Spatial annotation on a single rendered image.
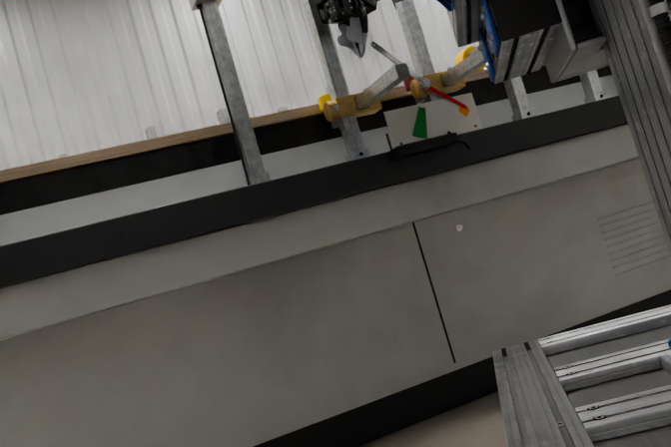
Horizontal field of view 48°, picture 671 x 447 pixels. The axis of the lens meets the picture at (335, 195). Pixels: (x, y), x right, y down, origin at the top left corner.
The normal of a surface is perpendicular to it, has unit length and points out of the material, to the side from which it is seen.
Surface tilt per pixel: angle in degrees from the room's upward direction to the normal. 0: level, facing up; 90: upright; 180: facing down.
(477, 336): 90
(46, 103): 90
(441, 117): 90
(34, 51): 90
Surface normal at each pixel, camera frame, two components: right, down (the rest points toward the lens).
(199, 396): 0.33, -0.17
